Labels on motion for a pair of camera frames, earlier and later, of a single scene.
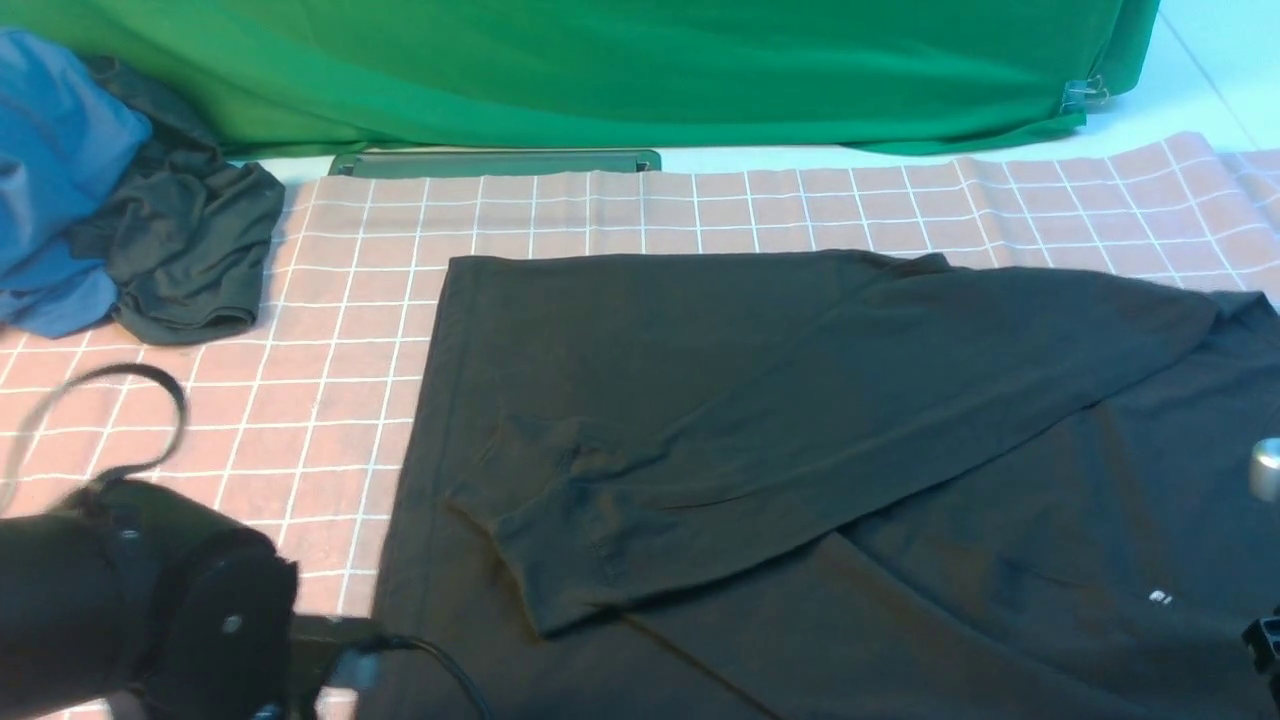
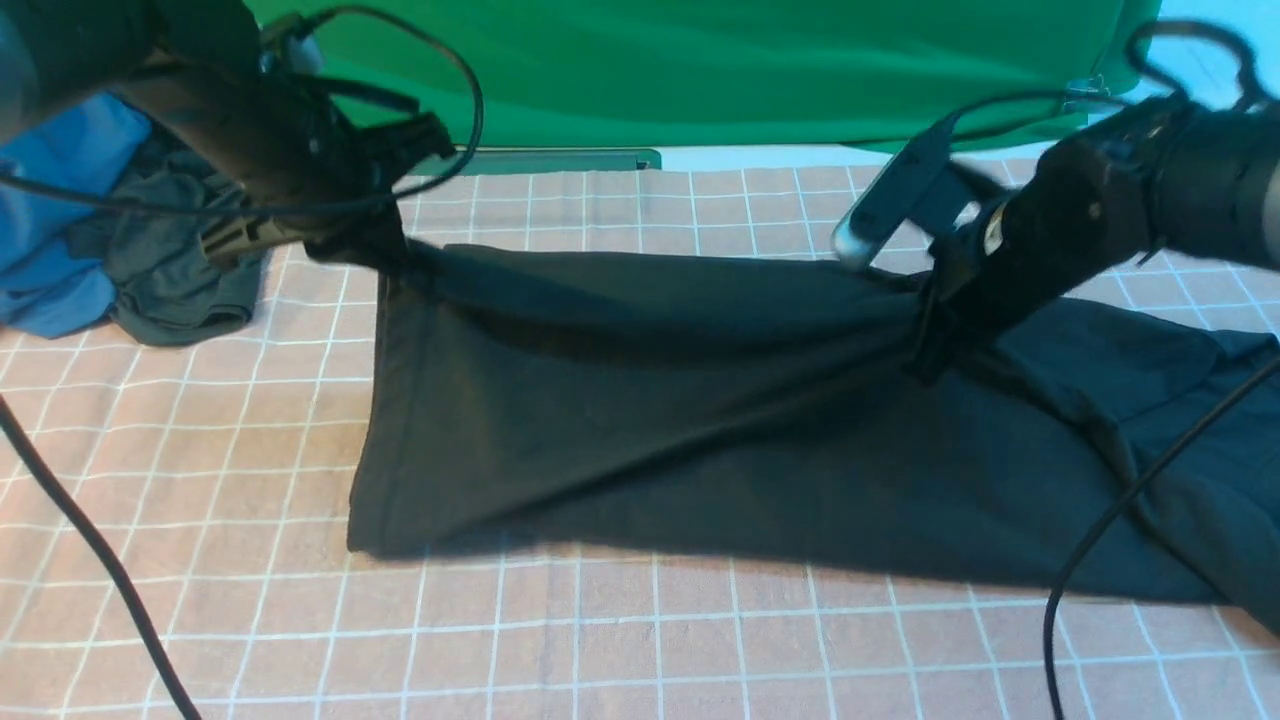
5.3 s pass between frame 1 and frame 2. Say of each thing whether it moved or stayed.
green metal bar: stayed
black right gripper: moved
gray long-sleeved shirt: moved
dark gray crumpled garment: stayed
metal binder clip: stayed
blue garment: stayed
